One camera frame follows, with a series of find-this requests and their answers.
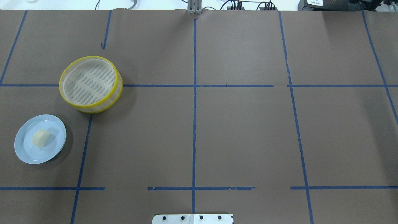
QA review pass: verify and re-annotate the black power strip left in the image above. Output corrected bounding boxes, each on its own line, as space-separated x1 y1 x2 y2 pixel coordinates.
227 4 245 11

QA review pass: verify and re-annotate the white metal mounting plate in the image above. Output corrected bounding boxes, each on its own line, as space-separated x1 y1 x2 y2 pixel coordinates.
152 214 234 224

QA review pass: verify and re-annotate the light blue plate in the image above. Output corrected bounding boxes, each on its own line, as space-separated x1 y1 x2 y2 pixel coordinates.
14 114 67 164

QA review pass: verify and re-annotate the black power strip right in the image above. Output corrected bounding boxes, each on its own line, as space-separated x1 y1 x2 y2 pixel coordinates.
258 5 278 11

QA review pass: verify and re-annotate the black equipment box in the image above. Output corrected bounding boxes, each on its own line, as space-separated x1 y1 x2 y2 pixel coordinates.
297 0 349 12

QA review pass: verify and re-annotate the white steamed bun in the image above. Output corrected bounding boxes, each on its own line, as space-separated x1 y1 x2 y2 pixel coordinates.
31 129 51 147

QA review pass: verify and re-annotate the yellow rimmed bamboo steamer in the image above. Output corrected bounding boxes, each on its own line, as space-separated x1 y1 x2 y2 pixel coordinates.
59 56 123 114

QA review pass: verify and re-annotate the black power strip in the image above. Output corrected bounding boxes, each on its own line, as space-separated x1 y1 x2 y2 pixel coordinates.
258 5 278 11
227 4 245 11

